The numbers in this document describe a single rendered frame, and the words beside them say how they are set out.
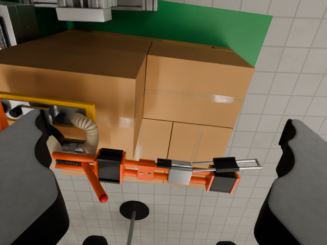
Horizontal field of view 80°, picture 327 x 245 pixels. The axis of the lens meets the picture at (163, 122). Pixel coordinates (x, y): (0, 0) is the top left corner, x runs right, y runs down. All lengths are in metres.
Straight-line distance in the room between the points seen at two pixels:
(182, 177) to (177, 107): 0.66
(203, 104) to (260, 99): 0.85
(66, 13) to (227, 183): 0.69
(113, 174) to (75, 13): 0.48
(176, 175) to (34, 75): 0.61
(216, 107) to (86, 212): 2.45
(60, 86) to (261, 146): 1.95
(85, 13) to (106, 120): 0.39
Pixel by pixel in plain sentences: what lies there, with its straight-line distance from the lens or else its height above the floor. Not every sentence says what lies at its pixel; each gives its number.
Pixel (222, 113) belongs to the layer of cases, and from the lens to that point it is 1.28.
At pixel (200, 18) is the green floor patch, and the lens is 1.64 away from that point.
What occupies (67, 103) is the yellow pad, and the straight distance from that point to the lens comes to 0.69.
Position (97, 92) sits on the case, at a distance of 0.79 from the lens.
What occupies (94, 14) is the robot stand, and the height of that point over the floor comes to 0.99.
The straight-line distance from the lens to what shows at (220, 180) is 0.64.
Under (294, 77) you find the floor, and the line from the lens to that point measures 2.01.
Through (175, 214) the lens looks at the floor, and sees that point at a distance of 2.98.
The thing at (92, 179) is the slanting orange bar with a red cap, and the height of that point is 1.25.
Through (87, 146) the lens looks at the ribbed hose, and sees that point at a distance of 0.67.
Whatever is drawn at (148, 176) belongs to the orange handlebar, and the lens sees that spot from 0.63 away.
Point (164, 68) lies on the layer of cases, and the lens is 1.13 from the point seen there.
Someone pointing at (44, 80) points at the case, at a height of 0.94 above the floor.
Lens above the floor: 1.62
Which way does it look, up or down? 58 degrees down
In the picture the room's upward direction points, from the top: 177 degrees counter-clockwise
